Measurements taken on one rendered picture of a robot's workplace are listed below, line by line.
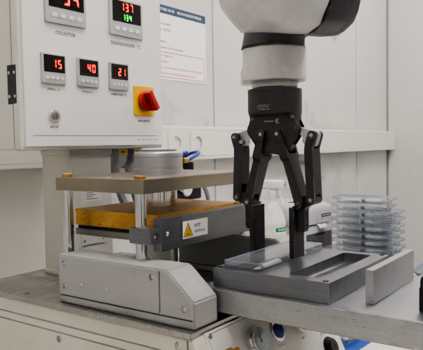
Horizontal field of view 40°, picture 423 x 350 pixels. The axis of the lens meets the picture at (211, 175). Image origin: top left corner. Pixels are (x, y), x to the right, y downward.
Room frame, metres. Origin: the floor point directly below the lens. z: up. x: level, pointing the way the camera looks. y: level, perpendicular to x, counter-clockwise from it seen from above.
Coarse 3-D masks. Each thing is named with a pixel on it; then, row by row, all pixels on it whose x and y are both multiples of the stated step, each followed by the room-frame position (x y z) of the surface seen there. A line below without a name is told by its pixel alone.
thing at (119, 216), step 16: (160, 192) 0.92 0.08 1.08; (80, 208) 0.90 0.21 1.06; (96, 208) 0.90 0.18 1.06; (112, 208) 0.90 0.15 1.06; (128, 208) 0.89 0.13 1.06; (160, 208) 0.89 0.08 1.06; (176, 208) 0.88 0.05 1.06; (192, 208) 0.88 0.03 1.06; (208, 208) 0.91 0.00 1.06; (80, 224) 0.90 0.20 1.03; (96, 224) 0.88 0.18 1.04; (112, 224) 0.86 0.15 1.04; (128, 224) 0.84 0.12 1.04
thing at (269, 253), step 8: (264, 248) 0.84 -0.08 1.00; (272, 248) 0.84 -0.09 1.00; (280, 248) 0.83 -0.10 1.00; (288, 248) 0.83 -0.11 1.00; (304, 248) 0.83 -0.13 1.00; (240, 256) 0.78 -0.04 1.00; (248, 256) 0.78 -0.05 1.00; (256, 256) 0.78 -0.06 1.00; (264, 256) 0.77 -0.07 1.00; (272, 256) 0.77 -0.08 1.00; (280, 256) 0.77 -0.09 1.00
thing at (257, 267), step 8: (288, 240) 0.90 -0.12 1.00; (312, 248) 0.84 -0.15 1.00; (320, 248) 0.86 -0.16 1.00; (288, 256) 0.78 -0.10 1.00; (224, 264) 0.75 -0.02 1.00; (232, 264) 0.75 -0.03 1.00; (240, 264) 0.74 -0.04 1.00; (248, 264) 0.73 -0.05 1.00; (256, 264) 0.73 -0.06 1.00; (264, 264) 0.73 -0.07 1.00; (272, 264) 0.75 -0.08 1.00
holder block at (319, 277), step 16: (304, 256) 0.82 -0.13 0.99; (320, 256) 0.81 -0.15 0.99; (336, 256) 0.82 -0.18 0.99; (352, 256) 0.83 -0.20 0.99; (368, 256) 0.82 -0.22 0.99; (384, 256) 0.81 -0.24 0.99; (224, 272) 0.74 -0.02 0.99; (240, 272) 0.73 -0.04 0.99; (256, 272) 0.72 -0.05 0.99; (272, 272) 0.72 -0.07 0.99; (288, 272) 0.72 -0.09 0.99; (304, 272) 0.74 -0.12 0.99; (320, 272) 0.78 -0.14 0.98; (336, 272) 0.71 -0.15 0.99; (352, 272) 0.71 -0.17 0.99; (240, 288) 0.73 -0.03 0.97; (256, 288) 0.72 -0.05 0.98; (272, 288) 0.70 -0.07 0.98; (288, 288) 0.69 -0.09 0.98; (304, 288) 0.68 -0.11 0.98; (320, 288) 0.66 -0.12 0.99; (336, 288) 0.67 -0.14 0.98; (352, 288) 0.71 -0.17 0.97
